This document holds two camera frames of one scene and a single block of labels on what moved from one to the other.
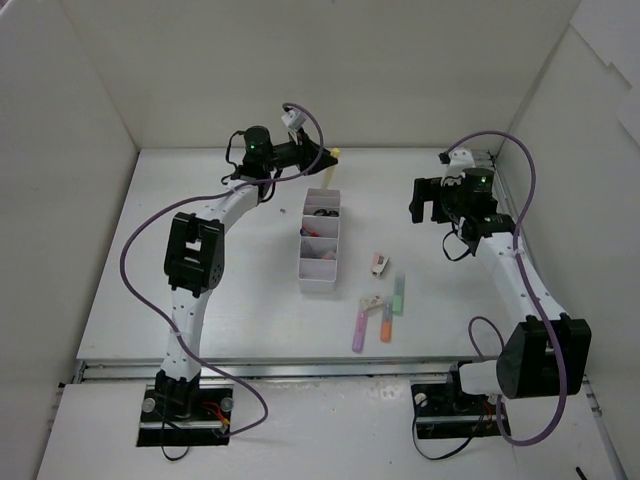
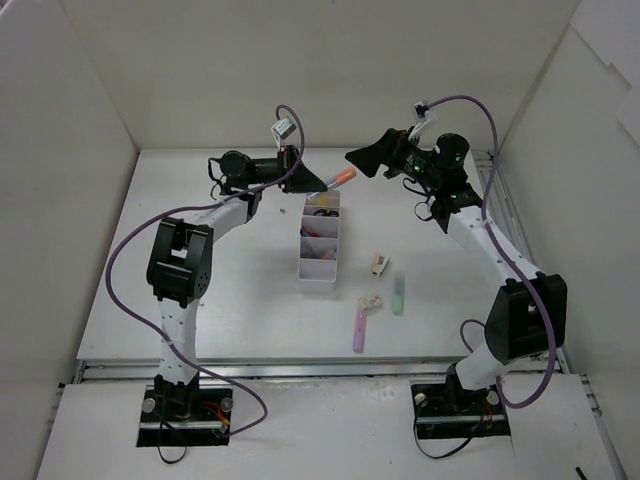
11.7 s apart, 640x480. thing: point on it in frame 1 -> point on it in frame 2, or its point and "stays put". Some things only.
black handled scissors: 323,212 stays put
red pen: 305,232 stays put
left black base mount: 177,415 stays put
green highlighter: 398,294 stays put
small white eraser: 366,303 stays put
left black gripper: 305,154 -> 290,168
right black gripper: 435,201 -> 396,152
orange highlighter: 386,319 -> 341,177
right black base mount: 446,411 stays put
